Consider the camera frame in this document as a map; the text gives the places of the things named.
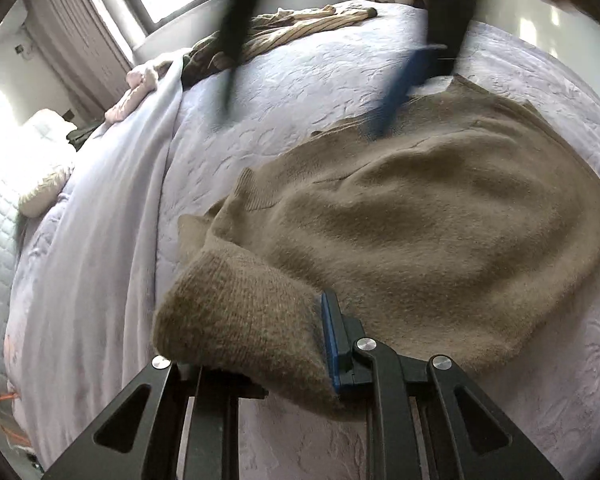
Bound brown knit sweater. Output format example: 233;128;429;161
152;77;600;419

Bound lavender embossed bedspread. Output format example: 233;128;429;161
2;0;600;480

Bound beige striped garment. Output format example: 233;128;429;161
181;1;377;89

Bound cream pillow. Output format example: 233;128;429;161
18;165;73;218

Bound dark garment on bed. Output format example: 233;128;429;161
66;120;104;152

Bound pink garment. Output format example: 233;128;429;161
105;61;172;125

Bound grey curtain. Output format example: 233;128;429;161
23;0;131;119

